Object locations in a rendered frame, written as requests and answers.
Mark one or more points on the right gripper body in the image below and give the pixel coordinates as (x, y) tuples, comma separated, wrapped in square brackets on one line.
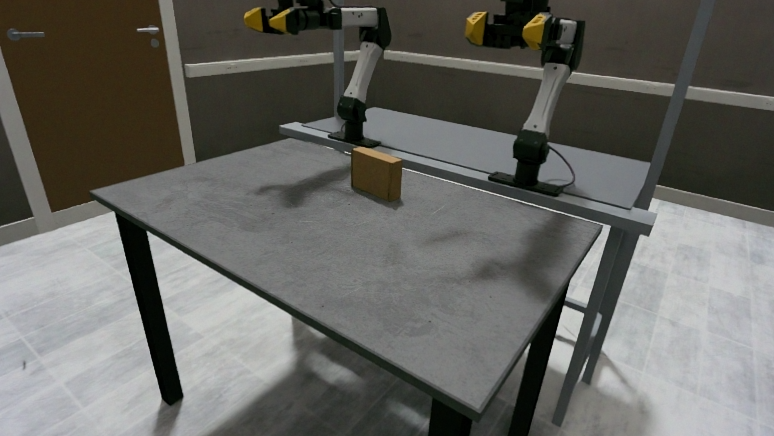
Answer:
[(295, 20)]

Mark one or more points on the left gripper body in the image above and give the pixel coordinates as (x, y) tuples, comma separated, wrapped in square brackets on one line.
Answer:
[(511, 30)]

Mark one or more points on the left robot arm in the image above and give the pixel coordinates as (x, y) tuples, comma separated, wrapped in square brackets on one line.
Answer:
[(530, 148)]

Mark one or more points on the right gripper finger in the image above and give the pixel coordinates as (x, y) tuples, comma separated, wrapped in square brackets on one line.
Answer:
[(278, 22), (253, 19)]

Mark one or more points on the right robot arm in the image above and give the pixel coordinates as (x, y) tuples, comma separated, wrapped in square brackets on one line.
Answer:
[(318, 16)]

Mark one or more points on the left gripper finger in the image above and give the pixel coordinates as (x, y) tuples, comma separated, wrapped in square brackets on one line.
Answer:
[(475, 27), (533, 31)]

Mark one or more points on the brown cardboard box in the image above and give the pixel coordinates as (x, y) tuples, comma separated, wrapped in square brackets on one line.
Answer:
[(376, 173)]

